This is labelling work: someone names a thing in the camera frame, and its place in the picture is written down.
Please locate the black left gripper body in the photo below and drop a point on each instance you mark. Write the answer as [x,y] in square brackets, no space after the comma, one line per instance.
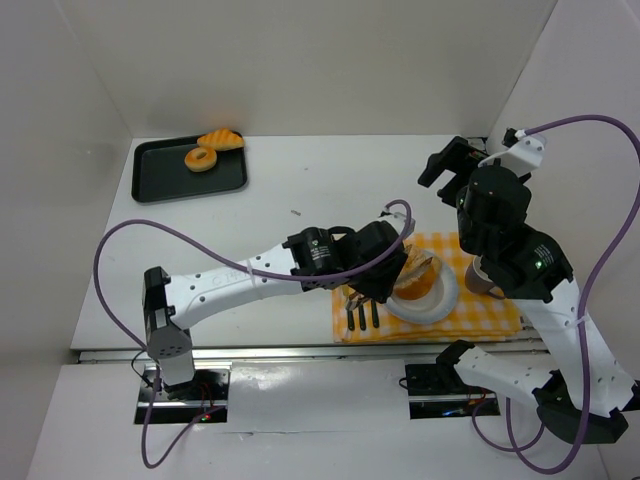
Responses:
[379,282]

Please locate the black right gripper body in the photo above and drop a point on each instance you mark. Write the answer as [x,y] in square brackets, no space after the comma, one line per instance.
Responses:
[451,163]

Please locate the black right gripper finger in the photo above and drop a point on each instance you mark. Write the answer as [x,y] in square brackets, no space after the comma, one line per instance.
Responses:
[452,187]
[459,157]

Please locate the orange bundt cake bread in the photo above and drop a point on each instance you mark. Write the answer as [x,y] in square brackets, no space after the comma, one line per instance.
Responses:
[417,277]

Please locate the long baguette bread roll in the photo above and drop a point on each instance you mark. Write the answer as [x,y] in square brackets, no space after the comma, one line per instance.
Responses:
[436,265]

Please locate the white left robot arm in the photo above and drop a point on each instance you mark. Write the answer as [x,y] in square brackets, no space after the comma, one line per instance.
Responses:
[173,304]

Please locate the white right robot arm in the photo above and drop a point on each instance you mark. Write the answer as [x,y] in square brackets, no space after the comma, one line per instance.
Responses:
[588,391]

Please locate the striped triangular bread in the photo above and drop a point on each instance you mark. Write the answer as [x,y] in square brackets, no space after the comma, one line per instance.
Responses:
[222,139]

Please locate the gold fork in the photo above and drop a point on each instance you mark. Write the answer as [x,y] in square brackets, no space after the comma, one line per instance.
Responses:
[362,318]

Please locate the white paper cup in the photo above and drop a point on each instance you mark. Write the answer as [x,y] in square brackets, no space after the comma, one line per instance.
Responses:
[477,281]

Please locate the gold spoon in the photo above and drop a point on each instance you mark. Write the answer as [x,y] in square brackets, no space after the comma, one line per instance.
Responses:
[374,315]

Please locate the white blue-rimmed plate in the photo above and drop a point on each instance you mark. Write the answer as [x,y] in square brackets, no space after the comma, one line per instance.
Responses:
[435,305]

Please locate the yellow checkered cloth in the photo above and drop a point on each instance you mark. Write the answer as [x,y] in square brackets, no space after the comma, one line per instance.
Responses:
[474,317]

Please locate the black serving tray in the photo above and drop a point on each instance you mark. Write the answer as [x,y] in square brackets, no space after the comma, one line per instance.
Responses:
[159,173]

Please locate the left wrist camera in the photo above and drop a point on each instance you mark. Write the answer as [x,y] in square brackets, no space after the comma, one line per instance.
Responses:
[395,214]

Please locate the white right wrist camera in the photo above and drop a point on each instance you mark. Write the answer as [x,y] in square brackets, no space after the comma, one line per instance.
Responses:
[524,153]

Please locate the glazed ring donut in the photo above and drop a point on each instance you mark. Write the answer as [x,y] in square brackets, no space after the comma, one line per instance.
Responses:
[201,159]

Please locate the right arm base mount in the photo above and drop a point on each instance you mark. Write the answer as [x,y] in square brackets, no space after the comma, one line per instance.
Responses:
[435,394]

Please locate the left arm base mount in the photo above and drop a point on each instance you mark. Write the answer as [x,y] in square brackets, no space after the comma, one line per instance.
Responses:
[205,398]

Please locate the aluminium rail front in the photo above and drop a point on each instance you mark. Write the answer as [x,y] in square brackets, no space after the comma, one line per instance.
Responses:
[525,345]

